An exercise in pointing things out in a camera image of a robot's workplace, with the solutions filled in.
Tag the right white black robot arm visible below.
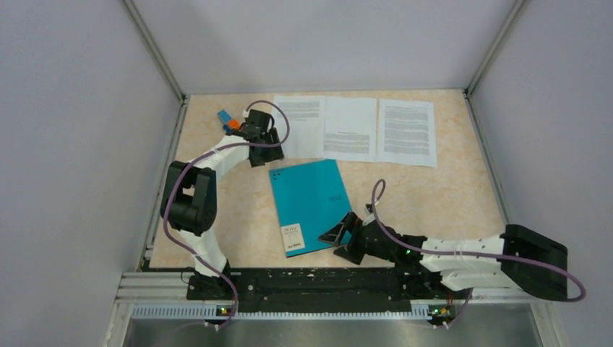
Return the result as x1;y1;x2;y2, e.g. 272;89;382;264
318;212;567;301

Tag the right aluminium frame post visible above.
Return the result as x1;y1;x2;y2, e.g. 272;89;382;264
464;0;531;98

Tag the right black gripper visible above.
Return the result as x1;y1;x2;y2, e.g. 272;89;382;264
319;210;396;265

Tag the left aluminium frame post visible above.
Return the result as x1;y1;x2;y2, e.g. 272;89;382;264
119;0;186;103

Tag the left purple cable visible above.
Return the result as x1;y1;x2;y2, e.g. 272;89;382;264
163;100;291;331

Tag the printed paper sheet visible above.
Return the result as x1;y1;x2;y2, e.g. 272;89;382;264
273;95;326;159
376;99;437;168
323;97;377;162

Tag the aluminium frame post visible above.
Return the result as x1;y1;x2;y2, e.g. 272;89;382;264
119;0;186;103
464;0;531;98

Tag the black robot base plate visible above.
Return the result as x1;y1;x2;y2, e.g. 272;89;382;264
187;267;468;313

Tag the teal folder black inside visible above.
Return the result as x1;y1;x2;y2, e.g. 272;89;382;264
269;159;351;258

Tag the white slotted cable duct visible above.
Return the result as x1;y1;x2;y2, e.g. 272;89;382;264
131;303;432;320

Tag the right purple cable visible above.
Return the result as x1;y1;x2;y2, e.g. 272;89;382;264
371;179;587;304

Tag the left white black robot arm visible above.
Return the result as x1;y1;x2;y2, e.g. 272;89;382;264
160;109;284;299

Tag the purple cable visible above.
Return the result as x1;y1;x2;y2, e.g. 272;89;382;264
163;100;291;331
371;179;587;304

